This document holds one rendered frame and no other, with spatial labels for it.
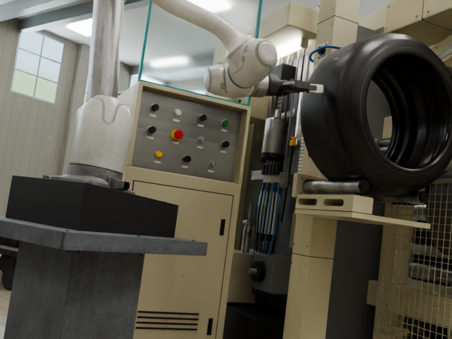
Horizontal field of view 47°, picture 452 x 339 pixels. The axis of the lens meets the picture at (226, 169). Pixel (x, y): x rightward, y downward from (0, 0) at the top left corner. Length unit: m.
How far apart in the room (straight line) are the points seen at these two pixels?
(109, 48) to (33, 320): 0.87
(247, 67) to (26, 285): 0.86
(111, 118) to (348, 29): 1.26
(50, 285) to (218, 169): 1.19
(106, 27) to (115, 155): 0.50
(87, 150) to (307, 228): 1.07
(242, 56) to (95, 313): 0.82
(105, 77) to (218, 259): 1.03
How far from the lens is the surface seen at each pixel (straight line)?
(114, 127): 1.49
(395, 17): 2.47
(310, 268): 2.19
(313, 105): 1.92
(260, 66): 1.51
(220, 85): 1.64
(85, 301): 1.42
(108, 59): 1.76
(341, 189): 1.93
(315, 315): 2.24
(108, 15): 1.81
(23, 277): 1.54
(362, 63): 1.86
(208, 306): 2.38
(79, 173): 1.47
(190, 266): 2.32
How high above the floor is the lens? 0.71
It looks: 6 degrees up
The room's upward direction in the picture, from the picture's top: 7 degrees clockwise
